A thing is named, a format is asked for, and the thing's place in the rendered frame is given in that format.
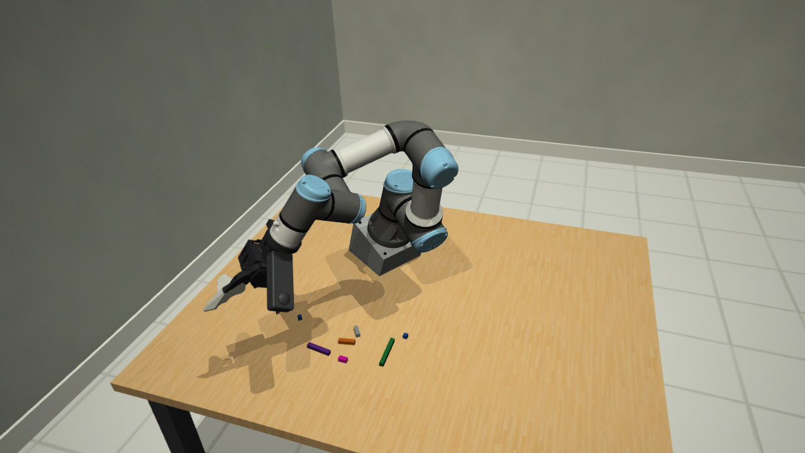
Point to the purple rod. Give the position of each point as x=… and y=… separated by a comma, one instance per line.
x=319, y=349

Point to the green rod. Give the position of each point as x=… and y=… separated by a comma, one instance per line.
x=386, y=352

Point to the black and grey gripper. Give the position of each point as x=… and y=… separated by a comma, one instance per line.
x=253, y=260

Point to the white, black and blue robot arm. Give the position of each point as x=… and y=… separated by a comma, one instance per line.
x=409, y=210

